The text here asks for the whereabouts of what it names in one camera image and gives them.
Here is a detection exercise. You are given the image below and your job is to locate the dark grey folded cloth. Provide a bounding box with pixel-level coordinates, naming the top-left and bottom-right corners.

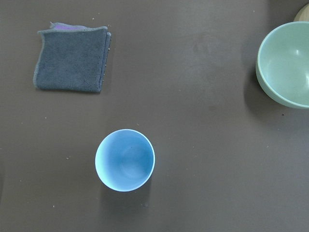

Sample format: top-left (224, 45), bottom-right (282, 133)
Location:
top-left (33, 22), bottom-right (112, 93)

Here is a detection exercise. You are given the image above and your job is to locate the green bowl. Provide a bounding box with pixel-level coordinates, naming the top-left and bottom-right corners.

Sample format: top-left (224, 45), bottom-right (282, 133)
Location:
top-left (255, 21), bottom-right (309, 109)

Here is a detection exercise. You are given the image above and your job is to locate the blue plastic cup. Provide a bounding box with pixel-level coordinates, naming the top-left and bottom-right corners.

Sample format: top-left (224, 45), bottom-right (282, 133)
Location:
top-left (95, 129), bottom-right (155, 192)

